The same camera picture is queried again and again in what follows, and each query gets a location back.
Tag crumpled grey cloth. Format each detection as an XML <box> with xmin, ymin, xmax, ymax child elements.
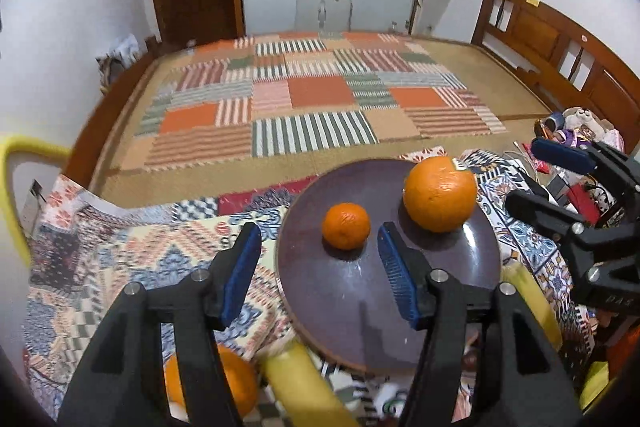
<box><xmin>96</xmin><ymin>34</ymin><xmax>143</xmax><ymax>94</ymax></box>

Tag small orange tangerine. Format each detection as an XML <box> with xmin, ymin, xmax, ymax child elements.
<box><xmin>321</xmin><ymin>202</ymin><xmax>371</xmax><ymax>251</ymax></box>

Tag large orange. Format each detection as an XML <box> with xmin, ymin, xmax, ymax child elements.
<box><xmin>402</xmin><ymin>156</ymin><xmax>477</xmax><ymax>233</ymax></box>

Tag striped patchwork bed mat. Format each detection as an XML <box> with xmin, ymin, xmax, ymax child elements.
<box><xmin>116</xmin><ymin>32</ymin><xmax>504</xmax><ymax>171</ymax></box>

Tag yellow sugarcane piece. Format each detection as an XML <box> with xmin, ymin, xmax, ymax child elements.
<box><xmin>260</xmin><ymin>340</ymin><xmax>358</xmax><ymax>427</ymax></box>
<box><xmin>501</xmin><ymin>261</ymin><xmax>563</xmax><ymax>351</ymax></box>

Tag pile of clutter items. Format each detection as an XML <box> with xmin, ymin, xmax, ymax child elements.
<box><xmin>523</xmin><ymin>107</ymin><xmax>625</xmax><ymax>229</ymax></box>

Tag wooden bed headboard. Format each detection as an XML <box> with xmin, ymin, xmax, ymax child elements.
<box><xmin>471</xmin><ymin>0</ymin><xmax>639</xmax><ymax>152</ymax></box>

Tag orange fruit under gripper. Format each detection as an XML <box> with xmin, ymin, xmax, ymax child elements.
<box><xmin>164</xmin><ymin>345</ymin><xmax>258</xmax><ymax>423</ymax></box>

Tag yellow chair frame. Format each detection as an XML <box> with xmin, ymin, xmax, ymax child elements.
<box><xmin>1</xmin><ymin>132</ymin><xmax>70</xmax><ymax>268</ymax></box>

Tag patterned patchwork cloth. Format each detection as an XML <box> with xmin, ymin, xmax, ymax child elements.
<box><xmin>23</xmin><ymin>150</ymin><xmax>594</xmax><ymax>426</ymax></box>

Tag white appliance box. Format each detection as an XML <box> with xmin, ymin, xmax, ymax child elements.
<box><xmin>294</xmin><ymin>0</ymin><xmax>352</xmax><ymax>32</ymax></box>

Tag dark purple round plate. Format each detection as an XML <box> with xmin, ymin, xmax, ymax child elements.
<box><xmin>276</xmin><ymin>159</ymin><xmax>501</xmax><ymax>375</ymax></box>

